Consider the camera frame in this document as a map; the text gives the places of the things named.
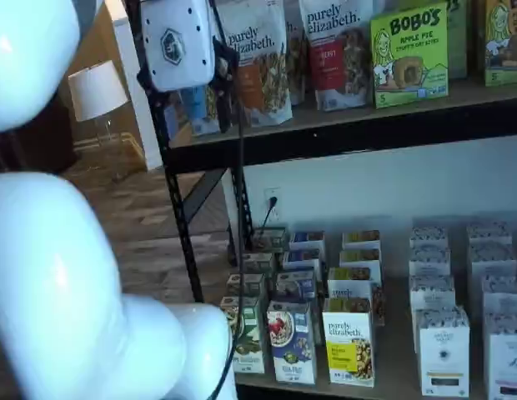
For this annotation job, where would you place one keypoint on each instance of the yellow purely elizabeth box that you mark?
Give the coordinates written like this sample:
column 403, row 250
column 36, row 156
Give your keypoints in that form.
column 350, row 287
column 360, row 257
column 348, row 346
column 360, row 239

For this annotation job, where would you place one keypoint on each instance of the orange purely elizabeth granola bag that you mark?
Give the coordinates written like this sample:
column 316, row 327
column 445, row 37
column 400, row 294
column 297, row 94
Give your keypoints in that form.
column 262, row 75

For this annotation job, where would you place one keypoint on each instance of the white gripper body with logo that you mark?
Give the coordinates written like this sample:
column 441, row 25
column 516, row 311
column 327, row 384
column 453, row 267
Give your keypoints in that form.
column 179, row 41

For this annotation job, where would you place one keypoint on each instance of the white carton with patterned top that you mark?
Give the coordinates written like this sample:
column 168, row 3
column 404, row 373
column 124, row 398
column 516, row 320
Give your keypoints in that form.
column 431, row 291
column 429, row 236
column 429, row 260
column 506, row 358
column 490, row 260
column 504, row 296
column 490, row 233
column 444, row 354

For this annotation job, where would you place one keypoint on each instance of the white wall outlet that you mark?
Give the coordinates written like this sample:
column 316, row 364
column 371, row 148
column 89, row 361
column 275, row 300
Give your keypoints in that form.
column 267, row 214

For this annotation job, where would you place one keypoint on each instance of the blue and white oatmeal box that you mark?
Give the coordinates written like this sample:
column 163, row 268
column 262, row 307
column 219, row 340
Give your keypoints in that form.
column 296, row 285
column 294, row 346
column 308, row 239
column 302, row 259

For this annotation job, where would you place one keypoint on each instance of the green Bobo's apple pie box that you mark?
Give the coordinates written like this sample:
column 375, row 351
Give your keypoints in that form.
column 408, row 58
column 458, row 41

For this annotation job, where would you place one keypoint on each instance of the black metal shelf rack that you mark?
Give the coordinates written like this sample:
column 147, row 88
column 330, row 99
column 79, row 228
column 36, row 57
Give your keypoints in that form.
column 367, row 137

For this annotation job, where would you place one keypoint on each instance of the blue purely elizabeth granola bag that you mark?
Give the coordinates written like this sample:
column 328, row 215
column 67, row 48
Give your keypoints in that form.
column 198, row 112

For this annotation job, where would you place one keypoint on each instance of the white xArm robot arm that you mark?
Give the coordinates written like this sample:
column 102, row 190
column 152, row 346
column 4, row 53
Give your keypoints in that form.
column 54, row 271

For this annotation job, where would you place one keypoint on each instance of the white shade floor lamp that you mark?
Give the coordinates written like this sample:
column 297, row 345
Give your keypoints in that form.
column 98, row 89

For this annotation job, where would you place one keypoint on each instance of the dark brown armchair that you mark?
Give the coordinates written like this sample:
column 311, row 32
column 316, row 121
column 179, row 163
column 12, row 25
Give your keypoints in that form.
column 41, row 141

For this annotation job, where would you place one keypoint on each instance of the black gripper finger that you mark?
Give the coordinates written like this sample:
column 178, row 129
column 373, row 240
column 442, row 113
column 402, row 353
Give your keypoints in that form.
column 147, row 79
column 224, row 83

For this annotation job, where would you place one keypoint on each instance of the green oatmeal box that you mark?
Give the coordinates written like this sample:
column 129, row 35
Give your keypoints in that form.
column 246, row 285
column 250, row 337
column 271, row 237
column 258, row 262

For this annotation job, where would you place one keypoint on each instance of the yellow-green Bobo's snack box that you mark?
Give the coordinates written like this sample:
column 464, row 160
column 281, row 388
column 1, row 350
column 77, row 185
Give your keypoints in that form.
column 506, row 46

